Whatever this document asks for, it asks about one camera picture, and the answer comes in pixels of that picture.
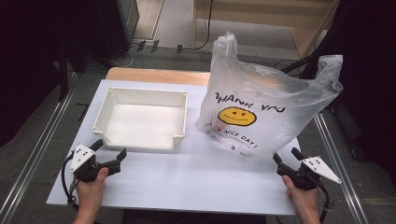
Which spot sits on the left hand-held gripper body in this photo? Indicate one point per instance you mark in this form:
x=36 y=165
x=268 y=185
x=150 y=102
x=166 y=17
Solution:
x=81 y=157

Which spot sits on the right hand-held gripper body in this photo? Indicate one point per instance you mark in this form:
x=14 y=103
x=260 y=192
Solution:
x=319 y=168

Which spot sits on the clear smiley-face plastic bag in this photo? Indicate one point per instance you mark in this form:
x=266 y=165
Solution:
x=249 y=93

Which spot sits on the person's right hand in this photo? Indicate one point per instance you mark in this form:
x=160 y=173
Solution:
x=305 y=200

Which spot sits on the person's left hand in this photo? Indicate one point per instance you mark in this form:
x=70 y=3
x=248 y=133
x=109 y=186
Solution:
x=90 y=196

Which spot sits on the white plastic bin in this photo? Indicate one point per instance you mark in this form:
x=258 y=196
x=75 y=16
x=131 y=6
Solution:
x=140 y=124

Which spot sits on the white table board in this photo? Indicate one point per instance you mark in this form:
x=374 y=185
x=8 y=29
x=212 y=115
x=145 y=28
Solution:
x=186 y=180

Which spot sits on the black stand leg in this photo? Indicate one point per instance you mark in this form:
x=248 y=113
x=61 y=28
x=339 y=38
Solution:
x=63 y=74

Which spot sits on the dark curtain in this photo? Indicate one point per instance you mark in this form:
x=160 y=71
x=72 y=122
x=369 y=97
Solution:
x=31 y=62
x=370 y=77

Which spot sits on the black cabinet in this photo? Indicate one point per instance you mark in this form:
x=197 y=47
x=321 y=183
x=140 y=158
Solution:
x=118 y=25

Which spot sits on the wooden shelf unit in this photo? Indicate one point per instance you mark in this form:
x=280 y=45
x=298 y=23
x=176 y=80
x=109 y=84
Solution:
x=264 y=15

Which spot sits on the aluminium floor rail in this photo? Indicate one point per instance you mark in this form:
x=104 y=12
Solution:
x=339 y=168
x=37 y=155

